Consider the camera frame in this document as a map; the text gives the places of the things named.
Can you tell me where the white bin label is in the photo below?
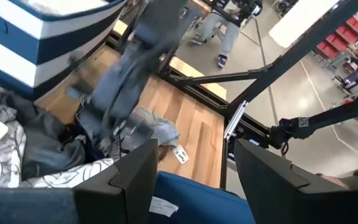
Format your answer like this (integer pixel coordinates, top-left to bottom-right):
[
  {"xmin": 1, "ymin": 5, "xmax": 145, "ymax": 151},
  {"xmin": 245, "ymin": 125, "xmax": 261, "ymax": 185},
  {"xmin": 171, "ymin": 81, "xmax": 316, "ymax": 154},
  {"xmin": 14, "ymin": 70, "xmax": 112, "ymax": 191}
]
[{"xmin": 149, "ymin": 195, "xmax": 180, "ymax": 218}]

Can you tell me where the black metal table frame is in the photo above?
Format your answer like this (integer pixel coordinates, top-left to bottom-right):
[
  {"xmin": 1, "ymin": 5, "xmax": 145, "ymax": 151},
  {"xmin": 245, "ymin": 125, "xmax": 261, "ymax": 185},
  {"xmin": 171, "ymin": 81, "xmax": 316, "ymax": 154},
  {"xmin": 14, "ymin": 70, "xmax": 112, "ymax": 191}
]
[{"xmin": 107, "ymin": 0, "xmax": 358, "ymax": 190}]

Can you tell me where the white paper tag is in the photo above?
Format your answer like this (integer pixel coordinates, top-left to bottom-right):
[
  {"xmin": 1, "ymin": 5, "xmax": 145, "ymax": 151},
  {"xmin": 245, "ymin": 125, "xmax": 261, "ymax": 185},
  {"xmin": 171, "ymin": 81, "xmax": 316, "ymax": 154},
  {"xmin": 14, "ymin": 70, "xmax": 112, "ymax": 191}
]
[{"xmin": 172, "ymin": 144, "xmax": 190, "ymax": 165}]

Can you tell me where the silver metal bracket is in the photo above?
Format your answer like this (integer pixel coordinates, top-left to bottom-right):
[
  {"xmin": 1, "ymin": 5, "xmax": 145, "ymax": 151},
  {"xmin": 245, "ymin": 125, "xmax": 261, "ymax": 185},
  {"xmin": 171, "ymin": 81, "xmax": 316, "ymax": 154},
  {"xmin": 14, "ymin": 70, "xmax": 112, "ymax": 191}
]
[{"xmin": 223, "ymin": 100, "xmax": 249, "ymax": 141}]

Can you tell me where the white grey patterned garment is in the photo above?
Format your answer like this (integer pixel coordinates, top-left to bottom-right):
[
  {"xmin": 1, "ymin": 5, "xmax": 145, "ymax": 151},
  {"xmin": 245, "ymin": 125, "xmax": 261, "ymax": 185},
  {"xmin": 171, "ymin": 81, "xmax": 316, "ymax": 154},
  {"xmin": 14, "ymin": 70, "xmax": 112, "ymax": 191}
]
[{"xmin": 0, "ymin": 104, "xmax": 117, "ymax": 189}]

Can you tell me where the white table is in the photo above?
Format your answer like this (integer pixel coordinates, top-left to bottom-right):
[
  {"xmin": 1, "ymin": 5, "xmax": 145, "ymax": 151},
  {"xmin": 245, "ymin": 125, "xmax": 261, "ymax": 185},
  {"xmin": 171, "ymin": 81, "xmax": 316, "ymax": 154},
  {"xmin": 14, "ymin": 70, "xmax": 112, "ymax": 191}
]
[{"xmin": 268, "ymin": 0, "xmax": 342, "ymax": 49}]

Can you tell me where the person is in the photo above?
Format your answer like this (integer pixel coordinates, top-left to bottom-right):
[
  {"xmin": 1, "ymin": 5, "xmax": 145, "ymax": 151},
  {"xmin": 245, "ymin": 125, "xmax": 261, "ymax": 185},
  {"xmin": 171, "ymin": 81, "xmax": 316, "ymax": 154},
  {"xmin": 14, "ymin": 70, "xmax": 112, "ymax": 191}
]
[{"xmin": 190, "ymin": 0, "xmax": 264, "ymax": 69}]

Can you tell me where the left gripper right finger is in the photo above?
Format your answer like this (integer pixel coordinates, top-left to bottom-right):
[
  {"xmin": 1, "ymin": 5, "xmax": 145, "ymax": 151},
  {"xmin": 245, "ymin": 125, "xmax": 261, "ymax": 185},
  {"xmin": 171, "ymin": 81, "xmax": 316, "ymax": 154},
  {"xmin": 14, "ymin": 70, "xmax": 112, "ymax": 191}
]
[{"xmin": 233, "ymin": 138, "xmax": 358, "ymax": 224}]

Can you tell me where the red storage shelf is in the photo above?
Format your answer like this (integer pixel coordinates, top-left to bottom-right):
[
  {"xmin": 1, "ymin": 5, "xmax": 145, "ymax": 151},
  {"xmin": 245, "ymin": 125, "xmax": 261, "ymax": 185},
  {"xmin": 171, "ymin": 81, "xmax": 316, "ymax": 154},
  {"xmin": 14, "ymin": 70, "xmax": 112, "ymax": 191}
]
[{"xmin": 314, "ymin": 15, "xmax": 358, "ymax": 60}]

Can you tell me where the navy white striped fabric bin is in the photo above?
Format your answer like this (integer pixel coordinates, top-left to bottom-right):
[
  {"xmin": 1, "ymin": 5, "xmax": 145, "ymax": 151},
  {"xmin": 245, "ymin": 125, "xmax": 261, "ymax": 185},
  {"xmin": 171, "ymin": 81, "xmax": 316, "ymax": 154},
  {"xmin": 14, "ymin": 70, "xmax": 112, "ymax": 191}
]
[{"xmin": 0, "ymin": 0, "xmax": 127, "ymax": 101}]

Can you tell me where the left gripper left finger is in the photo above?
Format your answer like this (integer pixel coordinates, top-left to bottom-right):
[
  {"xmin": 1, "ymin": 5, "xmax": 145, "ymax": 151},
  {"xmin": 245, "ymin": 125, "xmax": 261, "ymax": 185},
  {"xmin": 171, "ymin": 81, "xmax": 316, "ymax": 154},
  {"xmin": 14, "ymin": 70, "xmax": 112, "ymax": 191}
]
[{"xmin": 72, "ymin": 138, "xmax": 160, "ymax": 224}]

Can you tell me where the plain navy fabric bin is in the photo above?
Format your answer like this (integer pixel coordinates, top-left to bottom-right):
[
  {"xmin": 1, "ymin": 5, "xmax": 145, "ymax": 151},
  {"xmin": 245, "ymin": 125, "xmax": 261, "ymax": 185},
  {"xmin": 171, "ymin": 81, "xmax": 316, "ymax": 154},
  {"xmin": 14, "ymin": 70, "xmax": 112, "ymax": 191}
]
[{"xmin": 0, "ymin": 170, "xmax": 257, "ymax": 224}]

